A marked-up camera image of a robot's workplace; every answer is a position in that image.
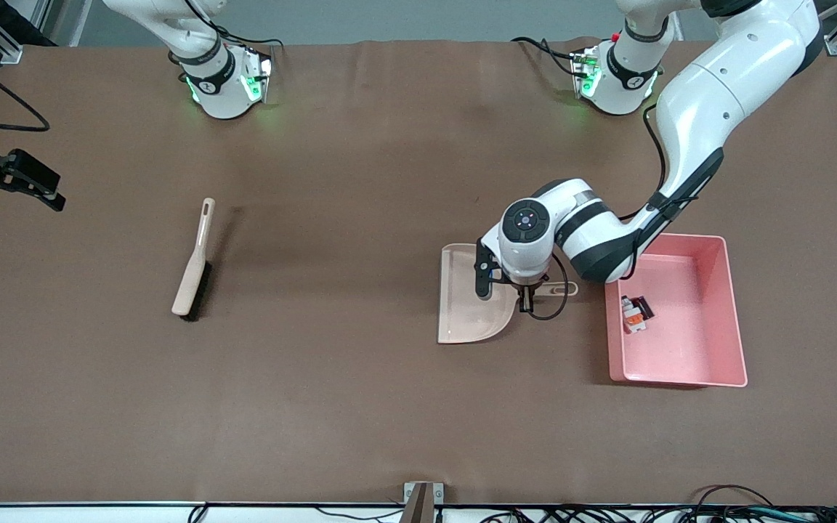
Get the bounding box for pink plastic bin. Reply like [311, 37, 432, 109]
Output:
[602, 230, 748, 389]

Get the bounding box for black cable bundle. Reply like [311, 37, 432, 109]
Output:
[477, 485, 837, 523]

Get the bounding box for white electronic component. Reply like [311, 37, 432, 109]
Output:
[621, 294, 645, 336]

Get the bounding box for black right base cable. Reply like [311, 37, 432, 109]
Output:
[186, 0, 288, 53]

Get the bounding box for black left base cable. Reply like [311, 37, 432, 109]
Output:
[511, 36, 588, 78]

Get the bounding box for brown table cover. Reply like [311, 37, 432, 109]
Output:
[0, 38, 837, 507]

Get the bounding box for grey metal bracket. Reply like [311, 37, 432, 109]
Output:
[403, 482, 445, 506]

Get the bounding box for beige plastic dustpan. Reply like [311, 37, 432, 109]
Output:
[437, 243, 580, 345]

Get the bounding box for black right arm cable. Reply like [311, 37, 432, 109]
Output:
[0, 69, 51, 134]

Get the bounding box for grey metal post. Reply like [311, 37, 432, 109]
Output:
[44, 0, 94, 46]

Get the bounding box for beige brush black bristles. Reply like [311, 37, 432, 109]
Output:
[171, 197, 217, 323]

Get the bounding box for black base cable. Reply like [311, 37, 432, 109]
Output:
[186, 0, 288, 53]
[511, 36, 588, 78]

